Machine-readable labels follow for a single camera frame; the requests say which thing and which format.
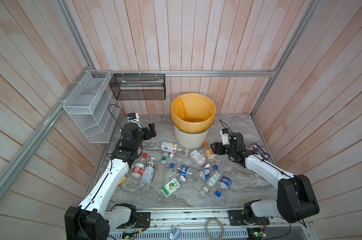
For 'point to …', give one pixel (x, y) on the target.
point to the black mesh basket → (139, 86)
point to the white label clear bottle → (169, 146)
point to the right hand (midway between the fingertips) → (216, 144)
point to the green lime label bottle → (173, 185)
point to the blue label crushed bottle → (182, 170)
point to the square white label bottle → (198, 157)
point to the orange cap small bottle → (208, 152)
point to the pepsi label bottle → (225, 183)
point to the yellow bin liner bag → (192, 113)
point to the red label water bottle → (138, 171)
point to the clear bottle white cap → (180, 159)
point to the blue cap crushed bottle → (199, 175)
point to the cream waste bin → (191, 140)
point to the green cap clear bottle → (160, 171)
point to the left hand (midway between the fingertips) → (147, 128)
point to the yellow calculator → (122, 180)
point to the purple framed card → (257, 148)
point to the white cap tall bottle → (148, 174)
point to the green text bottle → (214, 179)
